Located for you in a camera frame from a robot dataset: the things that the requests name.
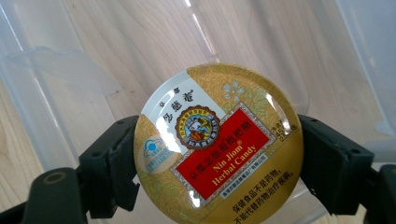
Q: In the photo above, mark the clear plastic storage box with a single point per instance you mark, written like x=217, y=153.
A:
x=77, y=81

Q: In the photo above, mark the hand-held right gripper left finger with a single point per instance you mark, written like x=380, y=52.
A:
x=109, y=165

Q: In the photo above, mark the round gold candy tin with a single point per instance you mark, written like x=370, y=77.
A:
x=218, y=146

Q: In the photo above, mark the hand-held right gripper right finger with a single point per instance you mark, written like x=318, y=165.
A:
x=333, y=165

